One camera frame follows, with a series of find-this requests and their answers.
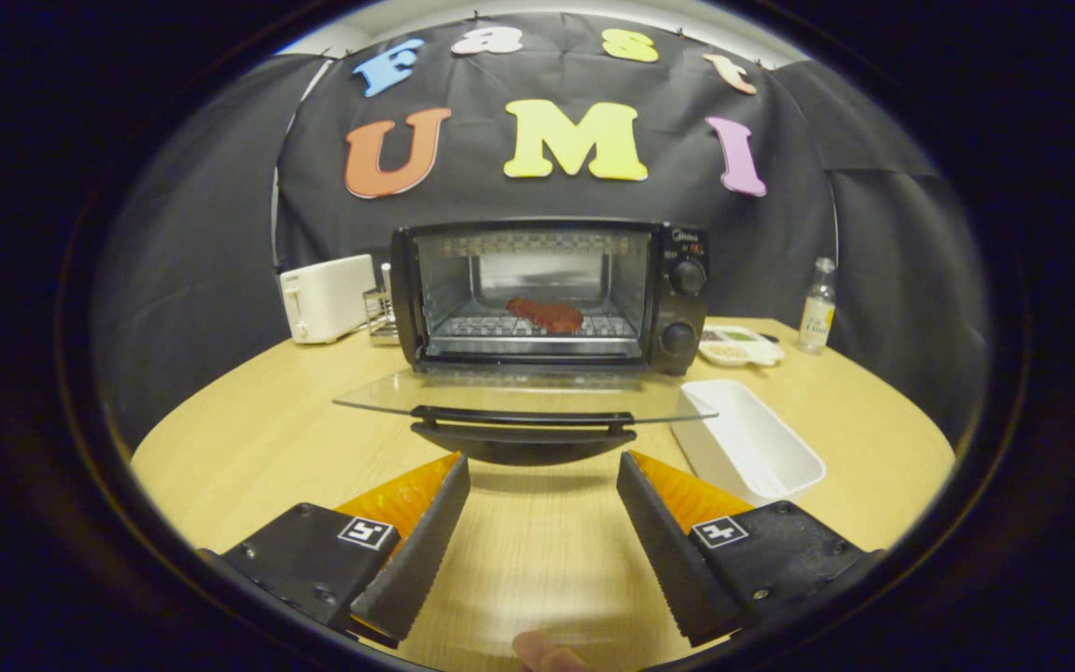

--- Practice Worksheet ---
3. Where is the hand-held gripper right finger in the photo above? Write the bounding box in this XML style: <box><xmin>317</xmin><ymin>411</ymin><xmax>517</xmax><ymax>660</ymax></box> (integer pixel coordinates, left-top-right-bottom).
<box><xmin>617</xmin><ymin>451</ymin><xmax>886</xmax><ymax>649</ymax></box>

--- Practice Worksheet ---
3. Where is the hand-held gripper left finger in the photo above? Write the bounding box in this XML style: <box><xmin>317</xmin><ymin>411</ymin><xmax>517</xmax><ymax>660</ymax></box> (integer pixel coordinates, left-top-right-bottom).
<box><xmin>200</xmin><ymin>453</ymin><xmax>471</xmax><ymax>651</ymax></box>

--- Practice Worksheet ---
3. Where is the black toaster oven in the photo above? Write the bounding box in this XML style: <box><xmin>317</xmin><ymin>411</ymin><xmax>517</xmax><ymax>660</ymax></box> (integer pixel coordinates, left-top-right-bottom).
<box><xmin>332</xmin><ymin>217</ymin><xmax>719</xmax><ymax>468</ymax></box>

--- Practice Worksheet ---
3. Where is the brown meat piece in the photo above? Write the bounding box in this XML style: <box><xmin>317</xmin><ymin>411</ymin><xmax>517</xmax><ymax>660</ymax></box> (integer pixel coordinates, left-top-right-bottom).
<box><xmin>507</xmin><ymin>297</ymin><xmax>584</xmax><ymax>334</ymax></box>

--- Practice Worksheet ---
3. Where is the white bread toaster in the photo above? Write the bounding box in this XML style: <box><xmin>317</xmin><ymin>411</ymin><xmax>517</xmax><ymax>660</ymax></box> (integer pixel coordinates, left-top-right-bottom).
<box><xmin>278</xmin><ymin>254</ymin><xmax>378</xmax><ymax>345</ymax></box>

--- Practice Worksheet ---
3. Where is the white rectangular tray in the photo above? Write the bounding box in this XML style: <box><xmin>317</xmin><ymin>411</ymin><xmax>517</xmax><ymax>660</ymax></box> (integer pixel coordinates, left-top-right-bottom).
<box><xmin>670</xmin><ymin>379</ymin><xmax>827</xmax><ymax>507</ymax></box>

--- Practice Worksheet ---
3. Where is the white divided dish with beans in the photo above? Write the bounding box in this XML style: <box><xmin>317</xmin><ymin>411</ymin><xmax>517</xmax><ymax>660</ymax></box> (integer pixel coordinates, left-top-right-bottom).
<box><xmin>698</xmin><ymin>324</ymin><xmax>786</xmax><ymax>368</ymax></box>

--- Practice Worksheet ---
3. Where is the clear glass bottle yellow label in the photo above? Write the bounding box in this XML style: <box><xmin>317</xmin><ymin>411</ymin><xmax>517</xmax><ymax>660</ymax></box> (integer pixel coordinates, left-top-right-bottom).
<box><xmin>798</xmin><ymin>257</ymin><xmax>837</xmax><ymax>354</ymax></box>

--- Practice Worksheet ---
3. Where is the small metal wire rack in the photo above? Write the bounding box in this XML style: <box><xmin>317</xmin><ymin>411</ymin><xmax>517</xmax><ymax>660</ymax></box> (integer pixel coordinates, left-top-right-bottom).
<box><xmin>362</xmin><ymin>263</ymin><xmax>400</xmax><ymax>346</ymax></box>

